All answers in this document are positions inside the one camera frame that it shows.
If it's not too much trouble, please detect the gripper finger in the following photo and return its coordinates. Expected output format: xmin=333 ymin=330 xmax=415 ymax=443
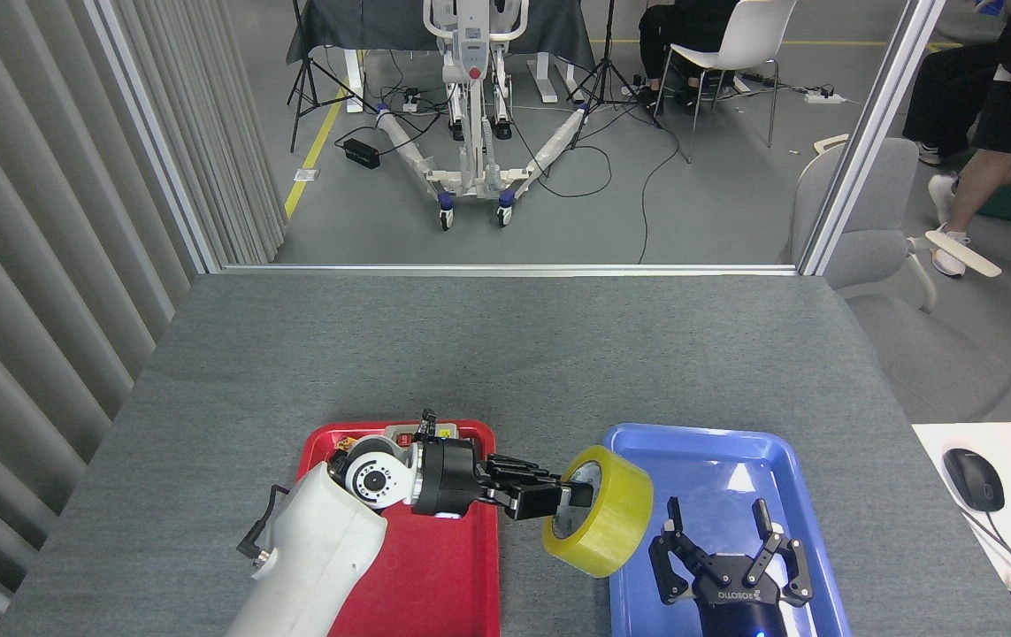
xmin=648 ymin=497 xmax=719 ymax=607
xmin=475 ymin=453 xmax=564 ymax=487
xmin=747 ymin=500 xmax=816 ymax=607
xmin=479 ymin=484 xmax=594 ymax=523

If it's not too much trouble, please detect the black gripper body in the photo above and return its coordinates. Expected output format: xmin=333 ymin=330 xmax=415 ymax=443
xmin=695 ymin=553 xmax=794 ymax=637
xmin=412 ymin=438 xmax=482 ymax=518

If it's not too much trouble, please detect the yellow tape roll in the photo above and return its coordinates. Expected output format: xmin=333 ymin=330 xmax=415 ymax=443
xmin=543 ymin=445 xmax=655 ymax=579

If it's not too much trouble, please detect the blue plastic tray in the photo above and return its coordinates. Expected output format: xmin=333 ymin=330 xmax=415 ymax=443
xmin=603 ymin=423 xmax=852 ymax=637

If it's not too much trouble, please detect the red plastic tray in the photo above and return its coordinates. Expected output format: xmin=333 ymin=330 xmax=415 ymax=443
xmin=273 ymin=420 xmax=500 ymax=637

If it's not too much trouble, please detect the black computer mouse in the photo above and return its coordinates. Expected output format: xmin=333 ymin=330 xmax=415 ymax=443
xmin=943 ymin=449 xmax=1006 ymax=513

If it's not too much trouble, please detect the grey office chair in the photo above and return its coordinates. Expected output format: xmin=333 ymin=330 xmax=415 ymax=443
xmin=790 ymin=137 xmax=1011 ymax=424

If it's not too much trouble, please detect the white stand on wheels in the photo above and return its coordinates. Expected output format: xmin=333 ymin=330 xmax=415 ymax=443
xmin=375 ymin=0 xmax=593 ymax=233

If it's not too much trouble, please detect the black tripod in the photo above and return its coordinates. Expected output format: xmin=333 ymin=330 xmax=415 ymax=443
xmin=287 ymin=0 xmax=379 ymax=153
xmin=567 ymin=0 xmax=663 ymax=151

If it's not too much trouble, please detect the table with black cloth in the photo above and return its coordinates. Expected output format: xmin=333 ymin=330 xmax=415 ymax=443
xmin=286 ymin=0 xmax=596 ymax=105

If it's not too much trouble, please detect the person on white chair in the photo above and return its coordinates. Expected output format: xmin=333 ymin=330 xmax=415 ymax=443
xmin=638 ymin=0 xmax=740 ymax=116

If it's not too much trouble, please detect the white plastic chair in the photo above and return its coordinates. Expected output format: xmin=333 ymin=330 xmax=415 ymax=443
xmin=654 ymin=0 xmax=798 ymax=165

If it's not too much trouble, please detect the seated person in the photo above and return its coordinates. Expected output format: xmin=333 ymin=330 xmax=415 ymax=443
xmin=901 ymin=42 xmax=1006 ymax=166

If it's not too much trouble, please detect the white switch box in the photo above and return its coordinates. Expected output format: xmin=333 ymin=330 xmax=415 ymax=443
xmin=384 ymin=423 xmax=459 ymax=445

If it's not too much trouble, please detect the silver frame rail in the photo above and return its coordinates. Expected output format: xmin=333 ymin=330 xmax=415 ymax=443
xmin=220 ymin=264 xmax=798 ymax=277

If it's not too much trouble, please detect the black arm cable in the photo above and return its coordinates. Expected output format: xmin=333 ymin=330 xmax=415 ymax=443
xmin=237 ymin=485 xmax=291 ymax=560

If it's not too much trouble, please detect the black floor cable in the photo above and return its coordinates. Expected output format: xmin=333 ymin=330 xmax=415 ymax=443
xmin=505 ymin=106 xmax=683 ymax=265

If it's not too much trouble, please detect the silver frame post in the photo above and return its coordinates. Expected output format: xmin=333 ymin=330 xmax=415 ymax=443
xmin=85 ymin=0 xmax=223 ymax=275
xmin=797 ymin=0 xmax=948 ymax=277

